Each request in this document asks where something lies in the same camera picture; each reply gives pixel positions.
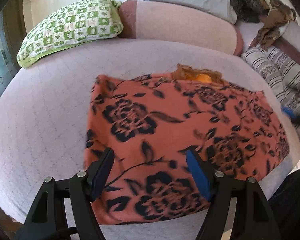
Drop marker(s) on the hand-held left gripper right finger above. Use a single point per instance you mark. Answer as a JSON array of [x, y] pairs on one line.
[[199, 176]]

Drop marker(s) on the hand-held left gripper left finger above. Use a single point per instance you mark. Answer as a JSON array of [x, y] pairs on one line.
[[102, 176]]

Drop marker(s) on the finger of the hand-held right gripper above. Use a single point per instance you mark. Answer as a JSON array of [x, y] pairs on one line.
[[291, 112]]

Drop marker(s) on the orange floral blouse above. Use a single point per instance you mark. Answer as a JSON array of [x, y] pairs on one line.
[[180, 135]]

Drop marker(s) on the person's dark pants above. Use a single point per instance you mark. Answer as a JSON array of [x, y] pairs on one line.
[[293, 202]]

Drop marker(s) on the pink quilted bedspread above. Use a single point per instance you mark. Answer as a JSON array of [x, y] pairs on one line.
[[45, 110]]

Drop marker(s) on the brown ruffled cloth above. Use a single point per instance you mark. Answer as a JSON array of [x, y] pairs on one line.
[[275, 22]]

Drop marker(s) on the dark furry garment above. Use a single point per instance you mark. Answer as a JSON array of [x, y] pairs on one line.
[[247, 5]]

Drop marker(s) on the pink quilted bolster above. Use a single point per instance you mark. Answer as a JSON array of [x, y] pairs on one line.
[[180, 25]]

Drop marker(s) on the green checkered pillow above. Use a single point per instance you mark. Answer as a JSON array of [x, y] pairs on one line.
[[70, 27]]

